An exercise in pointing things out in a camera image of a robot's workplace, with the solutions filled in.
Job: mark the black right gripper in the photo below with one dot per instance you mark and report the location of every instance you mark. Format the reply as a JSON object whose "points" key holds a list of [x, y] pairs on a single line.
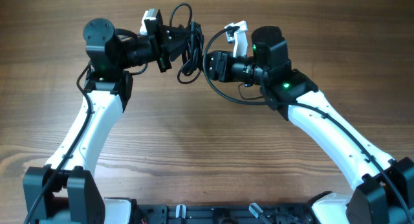
{"points": [[218, 66]]}

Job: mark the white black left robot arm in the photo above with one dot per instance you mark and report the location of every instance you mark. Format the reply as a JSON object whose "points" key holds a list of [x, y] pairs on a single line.
{"points": [[64, 190]]}

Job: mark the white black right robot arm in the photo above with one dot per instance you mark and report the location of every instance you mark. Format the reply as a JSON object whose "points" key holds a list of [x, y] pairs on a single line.
{"points": [[382, 186]]}

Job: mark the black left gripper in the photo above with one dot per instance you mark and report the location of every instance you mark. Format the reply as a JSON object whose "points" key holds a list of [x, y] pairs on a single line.
{"points": [[161, 51]]}

